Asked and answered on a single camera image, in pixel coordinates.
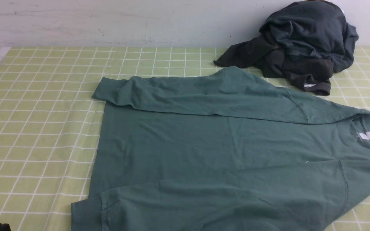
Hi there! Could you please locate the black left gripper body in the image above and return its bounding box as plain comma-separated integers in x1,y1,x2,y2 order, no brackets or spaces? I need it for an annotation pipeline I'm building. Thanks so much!
0,223,11,231

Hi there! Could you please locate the green long-sleeved shirt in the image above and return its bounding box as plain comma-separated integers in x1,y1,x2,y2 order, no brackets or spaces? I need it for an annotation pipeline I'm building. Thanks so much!
71,67,370,231

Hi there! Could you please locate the green white checkered tablecloth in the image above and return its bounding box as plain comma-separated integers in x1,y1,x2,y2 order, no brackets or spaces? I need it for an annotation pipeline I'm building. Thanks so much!
0,47,370,231

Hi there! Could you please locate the dark grey crumpled garment pile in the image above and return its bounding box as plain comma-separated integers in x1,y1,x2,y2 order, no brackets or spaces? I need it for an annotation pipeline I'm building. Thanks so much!
214,0,359,96

